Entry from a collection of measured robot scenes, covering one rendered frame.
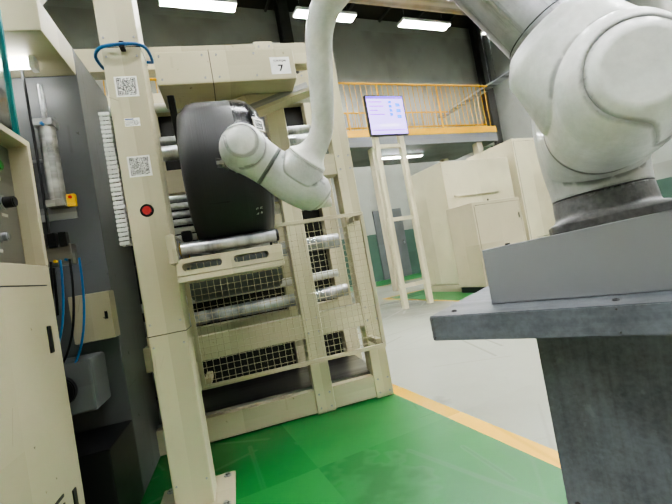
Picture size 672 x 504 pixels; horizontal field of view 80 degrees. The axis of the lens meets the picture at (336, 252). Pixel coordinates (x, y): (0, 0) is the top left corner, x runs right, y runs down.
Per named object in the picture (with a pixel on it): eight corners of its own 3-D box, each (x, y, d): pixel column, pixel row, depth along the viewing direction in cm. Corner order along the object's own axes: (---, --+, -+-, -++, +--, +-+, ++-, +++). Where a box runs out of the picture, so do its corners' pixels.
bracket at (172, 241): (169, 264, 130) (164, 235, 130) (184, 268, 169) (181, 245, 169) (180, 262, 131) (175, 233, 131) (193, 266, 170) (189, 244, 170)
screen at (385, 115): (371, 135, 522) (364, 95, 524) (369, 137, 527) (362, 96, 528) (409, 134, 546) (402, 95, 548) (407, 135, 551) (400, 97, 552)
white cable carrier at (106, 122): (119, 245, 138) (97, 112, 140) (123, 246, 143) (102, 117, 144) (133, 243, 139) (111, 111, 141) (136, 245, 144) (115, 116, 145)
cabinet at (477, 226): (488, 293, 538) (471, 202, 541) (460, 292, 589) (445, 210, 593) (535, 281, 574) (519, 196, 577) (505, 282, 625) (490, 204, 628)
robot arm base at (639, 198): (653, 214, 77) (645, 187, 78) (693, 205, 57) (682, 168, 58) (549, 236, 85) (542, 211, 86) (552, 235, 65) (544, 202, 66)
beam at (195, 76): (157, 85, 168) (151, 50, 169) (167, 110, 193) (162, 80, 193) (297, 78, 184) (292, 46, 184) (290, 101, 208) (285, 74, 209)
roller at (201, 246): (175, 241, 136) (178, 247, 140) (176, 252, 134) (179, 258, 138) (277, 226, 145) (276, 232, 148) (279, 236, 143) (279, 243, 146)
